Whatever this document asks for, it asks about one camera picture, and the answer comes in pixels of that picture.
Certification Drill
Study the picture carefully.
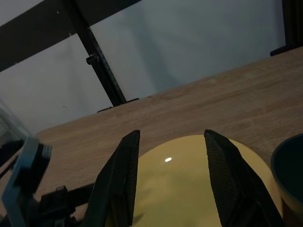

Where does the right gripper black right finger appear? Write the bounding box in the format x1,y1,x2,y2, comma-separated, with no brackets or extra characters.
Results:
204,129,286,227

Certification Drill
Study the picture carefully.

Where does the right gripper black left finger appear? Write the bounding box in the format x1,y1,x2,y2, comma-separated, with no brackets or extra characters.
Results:
81,129,141,227

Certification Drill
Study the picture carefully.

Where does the yellow round plate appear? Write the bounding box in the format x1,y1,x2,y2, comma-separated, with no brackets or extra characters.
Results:
131,134,284,227

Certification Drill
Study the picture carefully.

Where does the dark blue bowl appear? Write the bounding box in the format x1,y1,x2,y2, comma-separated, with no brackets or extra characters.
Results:
270,132,303,227

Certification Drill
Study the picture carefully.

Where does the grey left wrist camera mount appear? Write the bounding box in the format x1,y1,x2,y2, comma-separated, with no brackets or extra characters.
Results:
0,136,53,227

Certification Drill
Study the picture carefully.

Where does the black frame post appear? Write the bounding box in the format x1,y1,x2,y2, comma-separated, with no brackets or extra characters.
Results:
269,0,303,57
63,0,140,113

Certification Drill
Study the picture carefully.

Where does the black frame crossbar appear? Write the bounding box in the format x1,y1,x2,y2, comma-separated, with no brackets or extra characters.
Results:
0,0,143,72

